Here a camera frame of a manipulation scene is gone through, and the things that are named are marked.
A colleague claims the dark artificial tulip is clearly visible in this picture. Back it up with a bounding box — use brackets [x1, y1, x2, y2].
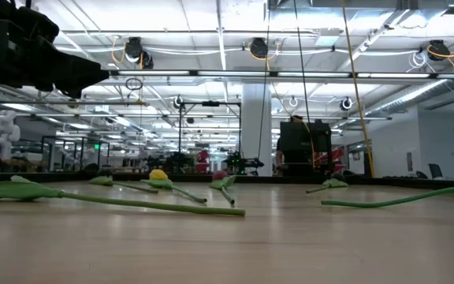
[87, 168, 160, 195]

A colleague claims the peach cream artificial tulip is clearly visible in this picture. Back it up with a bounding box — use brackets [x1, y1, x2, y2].
[0, 163, 247, 217]

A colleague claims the yellow artificial tulip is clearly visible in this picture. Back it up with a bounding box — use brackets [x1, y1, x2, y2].
[140, 168, 209, 204]

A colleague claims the red artificial tulip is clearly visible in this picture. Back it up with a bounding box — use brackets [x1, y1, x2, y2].
[209, 170, 238, 207]

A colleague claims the small green stem leaf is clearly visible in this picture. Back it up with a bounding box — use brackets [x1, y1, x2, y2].
[305, 172, 350, 195]

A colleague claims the long green stem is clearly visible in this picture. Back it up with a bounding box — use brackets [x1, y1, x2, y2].
[320, 185, 454, 209]

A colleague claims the long linear ceiling light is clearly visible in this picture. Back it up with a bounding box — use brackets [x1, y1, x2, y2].
[106, 69, 454, 80]

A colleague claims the white square pillar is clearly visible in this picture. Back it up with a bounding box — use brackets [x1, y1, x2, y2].
[241, 83, 274, 178]

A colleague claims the person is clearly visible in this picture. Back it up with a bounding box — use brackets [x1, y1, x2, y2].
[276, 114, 333, 177]

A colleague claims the black monitor screen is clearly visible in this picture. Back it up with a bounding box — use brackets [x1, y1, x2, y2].
[280, 120, 333, 153]

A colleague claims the red storage cart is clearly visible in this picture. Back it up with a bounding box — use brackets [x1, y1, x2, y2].
[312, 148, 347, 174]

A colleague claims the black office chair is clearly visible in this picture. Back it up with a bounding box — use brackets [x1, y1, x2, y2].
[427, 163, 445, 181]

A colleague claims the black cable loop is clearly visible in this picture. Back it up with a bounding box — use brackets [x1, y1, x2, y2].
[125, 77, 144, 92]

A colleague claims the black framed glass enclosure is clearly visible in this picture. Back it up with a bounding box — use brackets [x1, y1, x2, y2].
[40, 135, 110, 173]

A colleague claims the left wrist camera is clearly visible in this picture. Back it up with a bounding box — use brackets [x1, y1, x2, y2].
[13, 6, 61, 45]

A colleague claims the black ceiling cable reel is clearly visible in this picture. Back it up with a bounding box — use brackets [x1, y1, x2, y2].
[426, 39, 452, 62]
[124, 36, 155, 70]
[249, 37, 270, 60]

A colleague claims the black frame work cell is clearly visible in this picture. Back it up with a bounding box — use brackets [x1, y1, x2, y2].
[177, 100, 243, 155]

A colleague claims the black hanging cable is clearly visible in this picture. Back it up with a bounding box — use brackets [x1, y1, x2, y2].
[256, 0, 271, 161]
[292, 0, 311, 124]

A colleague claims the black aluminium table frame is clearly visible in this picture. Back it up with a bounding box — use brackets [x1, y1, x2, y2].
[0, 171, 454, 194]

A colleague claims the yellow hanging cable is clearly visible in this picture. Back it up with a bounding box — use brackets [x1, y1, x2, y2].
[340, 0, 376, 178]

